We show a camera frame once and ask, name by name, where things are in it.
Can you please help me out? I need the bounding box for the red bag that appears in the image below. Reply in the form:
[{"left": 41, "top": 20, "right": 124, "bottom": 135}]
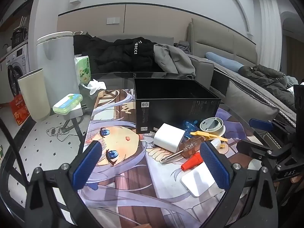
[{"left": 10, "top": 94, "right": 30, "bottom": 126}]

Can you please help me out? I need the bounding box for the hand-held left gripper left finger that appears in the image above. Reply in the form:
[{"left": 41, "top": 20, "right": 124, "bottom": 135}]
[{"left": 24, "top": 141, "right": 105, "bottom": 228}]

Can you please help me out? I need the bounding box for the white washing machine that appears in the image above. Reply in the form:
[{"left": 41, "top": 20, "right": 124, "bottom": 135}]
[{"left": 0, "top": 41, "right": 30, "bottom": 105}]

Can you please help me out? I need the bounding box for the crumpled white tissue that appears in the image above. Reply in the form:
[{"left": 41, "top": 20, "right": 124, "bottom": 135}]
[{"left": 87, "top": 80, "right": 106, "bottom": 95}]

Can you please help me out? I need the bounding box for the dark green jacket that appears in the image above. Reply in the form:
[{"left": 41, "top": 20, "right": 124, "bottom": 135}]
[{"left": 239, "top": 64, "right": 297, "bottom": 112}]

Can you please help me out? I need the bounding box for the cream cylinder bin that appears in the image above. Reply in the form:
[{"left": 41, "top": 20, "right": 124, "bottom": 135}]
[{"left": 18, "top": 68, "right": 51, "bottom": 122}]

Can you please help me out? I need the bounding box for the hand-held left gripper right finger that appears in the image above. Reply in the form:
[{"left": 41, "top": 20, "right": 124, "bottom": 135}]
[{"left": 199, "top": 141, "right": 279, "bottom": 228}]

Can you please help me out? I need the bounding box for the green pill case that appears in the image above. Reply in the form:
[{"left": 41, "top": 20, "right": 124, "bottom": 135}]
[{"left": 53, "top": 93, "right": 83, "bottom": 114}]

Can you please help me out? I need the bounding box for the blue translucent plastic piece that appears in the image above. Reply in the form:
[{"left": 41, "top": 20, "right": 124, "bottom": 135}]
[{"left": 182, "top": 120, "right": 200, "bottom": 139}]

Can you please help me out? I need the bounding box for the printed desk mat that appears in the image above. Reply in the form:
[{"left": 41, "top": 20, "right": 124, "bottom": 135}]
[{"left": 78, "top": 88, "right": 252, "bottom": 228}]

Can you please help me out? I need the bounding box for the amber handle screwdriver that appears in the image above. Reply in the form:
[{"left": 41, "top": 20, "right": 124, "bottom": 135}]
[{"left": 160, "top": 135, "right": 207, "bottom": 164}]

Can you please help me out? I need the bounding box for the grey-blue garment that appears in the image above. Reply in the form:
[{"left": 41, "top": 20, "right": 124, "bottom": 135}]
[{"left": 174, "top": 41, "right": 192, "bottom": 54}]

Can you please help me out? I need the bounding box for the grey tape roll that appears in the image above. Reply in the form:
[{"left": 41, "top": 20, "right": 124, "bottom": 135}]
[{"left": 199, "top": 117, "right": 226, "bottom": 136}]

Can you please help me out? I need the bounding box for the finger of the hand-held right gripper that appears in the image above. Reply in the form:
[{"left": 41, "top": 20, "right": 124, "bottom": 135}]
[
  {"left": 249, "top": 118, "right": 296, "bottom": 133},
  {"left": 236, "top": 140, "right": 283, "bottom": 163}
]

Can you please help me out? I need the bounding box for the black kitchen appliance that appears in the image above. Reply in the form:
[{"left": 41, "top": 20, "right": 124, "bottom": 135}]
[{"left": 11, "top": 27, "right": 28, "bottom": 48}]

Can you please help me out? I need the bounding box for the grey sofa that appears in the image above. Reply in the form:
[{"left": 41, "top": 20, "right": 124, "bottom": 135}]
[{"left": 174, "top": 18, "right": 304, "bottom": 148}]

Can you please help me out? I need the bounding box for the white glue bottle red cap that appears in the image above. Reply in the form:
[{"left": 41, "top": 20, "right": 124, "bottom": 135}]
[{"left": 181, "top": 138, "right": 224, "bottom": 171}]

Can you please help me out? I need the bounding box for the black floor cable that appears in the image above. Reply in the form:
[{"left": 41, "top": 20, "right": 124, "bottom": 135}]
[{"left": 46, "top": 119, "right": 83, "bottom": 138}]

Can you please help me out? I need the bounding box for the grey cushion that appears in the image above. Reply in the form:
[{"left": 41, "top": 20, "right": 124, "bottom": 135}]
[{"left": 223, "top": 79, "right": 279, "bottom": 133}]

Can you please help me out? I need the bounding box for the yellow plastic clip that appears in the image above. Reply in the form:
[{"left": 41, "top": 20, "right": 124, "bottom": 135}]
[{"left": 190, "top": 130, "right": 227, "bottom": 148}]

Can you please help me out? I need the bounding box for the white device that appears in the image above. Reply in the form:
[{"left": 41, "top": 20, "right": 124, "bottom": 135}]
[{"left": 180, "top": 164, "right": 225, "bottom": 198}]

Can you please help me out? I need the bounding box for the black jacket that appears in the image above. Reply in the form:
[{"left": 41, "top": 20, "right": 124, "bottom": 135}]
[{"left": 73, "top": 34, "right": 157, "bottom": 75}]

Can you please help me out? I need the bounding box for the green tissue pack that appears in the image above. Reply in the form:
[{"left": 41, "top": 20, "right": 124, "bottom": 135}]
[{"left": 74, "top": 55, "right": 92, "bottom": 86}]

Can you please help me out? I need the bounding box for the black cardboard box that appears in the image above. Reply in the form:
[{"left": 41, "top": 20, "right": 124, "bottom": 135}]
[{"left": 133, "top": 78, "right": 222, "bottom": 134}]

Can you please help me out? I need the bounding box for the white curtain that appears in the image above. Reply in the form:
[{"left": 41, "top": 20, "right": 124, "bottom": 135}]
[{"left": 258, "top": 0, "right": 285, "bottom": 72}]

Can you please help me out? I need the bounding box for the grey hoodie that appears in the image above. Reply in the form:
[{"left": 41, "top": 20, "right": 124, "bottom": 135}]
[{"left": 153, "top": 43, "right": 196, "bottom": 79}]

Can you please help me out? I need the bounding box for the person's right hand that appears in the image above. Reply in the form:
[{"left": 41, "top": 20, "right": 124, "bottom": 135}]
[{"left": 273, "top": 174, "right": 300, "bottom": 189}]

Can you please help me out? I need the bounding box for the white charger adapter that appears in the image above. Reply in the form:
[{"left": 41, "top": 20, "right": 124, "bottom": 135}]
[{"left": 149, "top": 123, "right": 186, "bottom": 153}]

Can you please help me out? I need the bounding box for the blue pillow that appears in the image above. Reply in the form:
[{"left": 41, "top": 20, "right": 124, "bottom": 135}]
[{"left": 205, "top": 52, "right": 245, "bottom": 73}]

